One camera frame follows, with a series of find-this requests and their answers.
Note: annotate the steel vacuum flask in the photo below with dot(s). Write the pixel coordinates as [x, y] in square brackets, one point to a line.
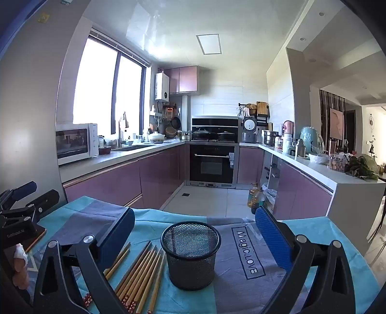
[300, 148]

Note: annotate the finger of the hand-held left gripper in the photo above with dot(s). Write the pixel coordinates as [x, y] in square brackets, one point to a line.
[48, 199]
[24, 188]

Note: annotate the black integrated stove oven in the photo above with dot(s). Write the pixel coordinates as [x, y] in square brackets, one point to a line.
[212, 163]

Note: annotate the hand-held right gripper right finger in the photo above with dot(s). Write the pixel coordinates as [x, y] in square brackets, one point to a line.
[271, 238]

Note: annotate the pink framed wall art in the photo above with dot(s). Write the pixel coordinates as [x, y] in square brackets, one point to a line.
[336, 123]

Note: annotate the clear egg container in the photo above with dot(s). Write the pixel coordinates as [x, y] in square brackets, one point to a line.
[337, 163]

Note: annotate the round bamboo strainer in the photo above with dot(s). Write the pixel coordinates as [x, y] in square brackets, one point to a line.
[171, 132]

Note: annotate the white microwave oven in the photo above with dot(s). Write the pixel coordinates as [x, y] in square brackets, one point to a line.
[75, 145]

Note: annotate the black wall rack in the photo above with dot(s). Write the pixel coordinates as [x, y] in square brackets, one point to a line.
[241, 106]

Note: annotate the crumpled plastic bags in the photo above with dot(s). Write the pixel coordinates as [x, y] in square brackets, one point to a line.
[269, 196]

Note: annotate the blue grey patterned tablecloth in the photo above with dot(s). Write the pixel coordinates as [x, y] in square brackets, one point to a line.
[235, 289]

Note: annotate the white wall utensil holder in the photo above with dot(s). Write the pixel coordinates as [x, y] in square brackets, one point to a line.
[156, 113]

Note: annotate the mint green air fryer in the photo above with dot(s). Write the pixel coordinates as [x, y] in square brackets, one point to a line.
[310, 139]

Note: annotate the black lidded wok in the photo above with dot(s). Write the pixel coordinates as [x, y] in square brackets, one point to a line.
[201, 134]
[225, 136]

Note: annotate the pink thermos jug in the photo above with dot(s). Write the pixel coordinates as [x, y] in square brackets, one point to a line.
[288, 127]

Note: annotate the wooden cutting board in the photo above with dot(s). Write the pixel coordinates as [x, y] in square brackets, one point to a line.
[261, 110]

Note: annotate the wall clock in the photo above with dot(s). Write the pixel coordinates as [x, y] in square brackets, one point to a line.
[371, 120]

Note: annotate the brown tumbler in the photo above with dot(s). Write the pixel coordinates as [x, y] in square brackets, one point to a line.
[331, 147]

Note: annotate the dark slatted room divider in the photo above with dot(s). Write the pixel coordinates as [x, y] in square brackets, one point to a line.
[324, 114]

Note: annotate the woven basket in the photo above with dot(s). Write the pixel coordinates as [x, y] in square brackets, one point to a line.
[250, 107]

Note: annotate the white casserole pot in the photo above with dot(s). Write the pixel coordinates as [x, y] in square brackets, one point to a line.
[156, 137]

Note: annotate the ceiling light panel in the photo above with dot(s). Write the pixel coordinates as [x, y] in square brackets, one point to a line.
[208, 44]

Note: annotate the black cookware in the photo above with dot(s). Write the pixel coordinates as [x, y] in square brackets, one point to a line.
[273, 173]

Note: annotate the row of small jars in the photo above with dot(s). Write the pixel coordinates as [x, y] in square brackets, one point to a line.
[137, 139]

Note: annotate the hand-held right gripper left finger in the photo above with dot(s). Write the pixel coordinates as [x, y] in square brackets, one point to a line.
[120, 232]

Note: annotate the pink wall cabinet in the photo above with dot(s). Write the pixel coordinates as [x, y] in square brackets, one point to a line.
[182, 80]

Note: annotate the dark red bowl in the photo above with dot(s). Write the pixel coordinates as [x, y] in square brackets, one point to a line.
[105, 150]

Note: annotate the white canister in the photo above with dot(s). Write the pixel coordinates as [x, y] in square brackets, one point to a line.
[288, 144]

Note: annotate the stainless steel stockpot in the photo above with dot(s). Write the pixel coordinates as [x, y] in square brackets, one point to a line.
[270, 138]

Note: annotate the kitchen window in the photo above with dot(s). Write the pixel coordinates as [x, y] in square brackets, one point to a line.
[96, 81]

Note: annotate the kitchen sink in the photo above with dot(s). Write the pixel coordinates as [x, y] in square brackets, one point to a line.
[132, 148]

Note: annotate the leafy green vegetables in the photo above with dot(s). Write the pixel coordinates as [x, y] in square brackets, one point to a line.
[360, 169]

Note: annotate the red label jar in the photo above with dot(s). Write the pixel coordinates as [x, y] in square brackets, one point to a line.
[278, 144]

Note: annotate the dark cooking oil bottle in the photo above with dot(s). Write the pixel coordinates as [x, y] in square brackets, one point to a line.
[260, 203]

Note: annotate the black mesh cup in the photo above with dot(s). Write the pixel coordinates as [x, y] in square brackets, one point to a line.
[191, 262]

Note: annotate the hanging black frying pan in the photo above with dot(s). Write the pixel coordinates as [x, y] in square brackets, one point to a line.
[176, 123]

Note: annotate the yellow cooking oil bottle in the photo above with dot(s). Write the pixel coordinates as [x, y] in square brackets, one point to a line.
[251, 197]

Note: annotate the white rice cooker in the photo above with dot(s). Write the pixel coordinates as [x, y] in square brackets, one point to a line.
[249, 129]

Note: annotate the rose gold smartphone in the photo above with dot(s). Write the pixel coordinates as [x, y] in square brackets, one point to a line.
[37, 238]

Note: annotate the person's left hand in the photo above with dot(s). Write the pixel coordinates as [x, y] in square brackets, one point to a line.
[20, 265]

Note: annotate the pink kitchen base cabinets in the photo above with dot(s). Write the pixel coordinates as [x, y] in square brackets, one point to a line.
[105, 184]
[301, 193]

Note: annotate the clear plastic bag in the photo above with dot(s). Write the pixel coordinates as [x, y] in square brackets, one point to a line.
[319, 158]

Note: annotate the white gas water heater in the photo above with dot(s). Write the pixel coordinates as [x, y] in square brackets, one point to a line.
[162, 87]

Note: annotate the steel sink faucet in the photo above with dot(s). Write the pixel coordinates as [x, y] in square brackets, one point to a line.
[122, 132]

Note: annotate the bundle of wooden chopsticks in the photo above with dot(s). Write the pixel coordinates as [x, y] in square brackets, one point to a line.
[140, 270]

